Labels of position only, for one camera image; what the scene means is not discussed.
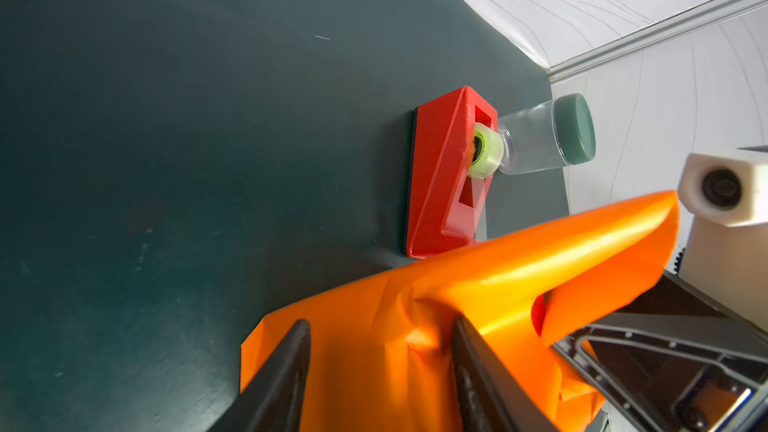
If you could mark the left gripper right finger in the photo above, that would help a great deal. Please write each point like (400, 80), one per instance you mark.
(489, 398)

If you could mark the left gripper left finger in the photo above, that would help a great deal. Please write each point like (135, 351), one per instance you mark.
(273, 400)

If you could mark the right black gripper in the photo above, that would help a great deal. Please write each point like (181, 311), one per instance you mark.
(675, 359)

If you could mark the red tape dispenser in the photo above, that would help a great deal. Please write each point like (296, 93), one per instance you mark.
(444, 201)

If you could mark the glass jar green lid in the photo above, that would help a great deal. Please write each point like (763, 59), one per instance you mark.
(552, 135)

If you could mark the green table mat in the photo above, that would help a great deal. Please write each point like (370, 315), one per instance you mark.
(173, 170)

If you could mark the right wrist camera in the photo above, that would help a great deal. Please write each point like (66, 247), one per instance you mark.
(726, 252)

